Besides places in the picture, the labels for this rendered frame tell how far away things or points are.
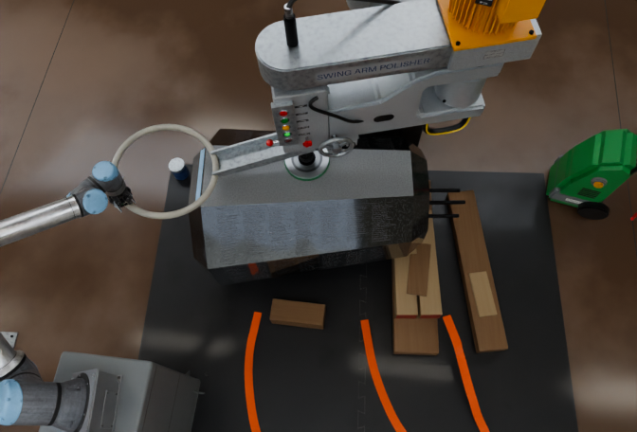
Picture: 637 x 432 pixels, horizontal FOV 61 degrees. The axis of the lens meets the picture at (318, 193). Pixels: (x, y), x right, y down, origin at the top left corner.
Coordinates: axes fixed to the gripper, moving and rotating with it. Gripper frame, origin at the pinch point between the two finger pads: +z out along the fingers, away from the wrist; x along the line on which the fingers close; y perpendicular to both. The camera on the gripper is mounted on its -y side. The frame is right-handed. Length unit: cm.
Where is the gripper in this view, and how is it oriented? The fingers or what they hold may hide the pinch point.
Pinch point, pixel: (123, 202)
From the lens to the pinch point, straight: 263.6
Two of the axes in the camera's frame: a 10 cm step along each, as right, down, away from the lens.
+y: 6.4, 7.2, -2.7
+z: -0.8, 4.1, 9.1
